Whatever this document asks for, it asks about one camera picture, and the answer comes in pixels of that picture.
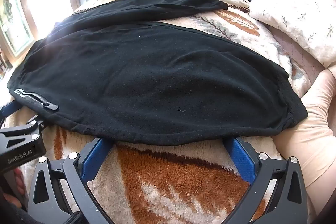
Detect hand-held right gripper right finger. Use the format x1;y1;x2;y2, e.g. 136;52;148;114
223;136;309;224

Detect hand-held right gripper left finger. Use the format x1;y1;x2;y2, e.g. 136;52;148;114
26;138;116;224

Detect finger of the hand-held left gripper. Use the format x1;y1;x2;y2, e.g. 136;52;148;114
0;101;24;125
0;120;46;151

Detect black pants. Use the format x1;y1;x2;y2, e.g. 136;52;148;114
7;0;308;146

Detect person's right forearm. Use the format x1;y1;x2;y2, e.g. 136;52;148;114
273;69;336;214

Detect person's left hand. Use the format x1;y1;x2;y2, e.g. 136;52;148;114
1;167;28;210

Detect beige leaf print fleece blanket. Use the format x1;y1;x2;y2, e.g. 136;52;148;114
5;0;326;224

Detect pink quilted bed sheet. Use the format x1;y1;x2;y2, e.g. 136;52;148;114
270;27;326;98

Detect white floral pillow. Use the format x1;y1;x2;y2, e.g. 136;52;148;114
249;0;336;68

